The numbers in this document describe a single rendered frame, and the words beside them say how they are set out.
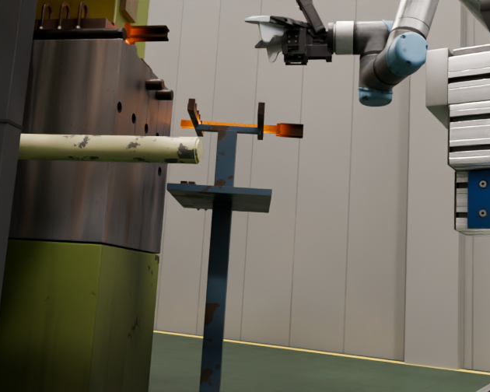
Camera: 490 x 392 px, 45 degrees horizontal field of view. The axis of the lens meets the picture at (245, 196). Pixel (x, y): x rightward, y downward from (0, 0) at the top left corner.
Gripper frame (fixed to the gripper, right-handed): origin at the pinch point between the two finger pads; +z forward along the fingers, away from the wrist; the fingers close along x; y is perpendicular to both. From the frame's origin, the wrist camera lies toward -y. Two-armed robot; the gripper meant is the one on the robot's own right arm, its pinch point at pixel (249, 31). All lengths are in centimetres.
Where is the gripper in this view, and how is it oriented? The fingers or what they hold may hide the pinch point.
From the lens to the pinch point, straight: 145.2
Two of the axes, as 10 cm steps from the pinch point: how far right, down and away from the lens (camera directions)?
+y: -0.6, 9.9, -1.5
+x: 1.7, 1.6, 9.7
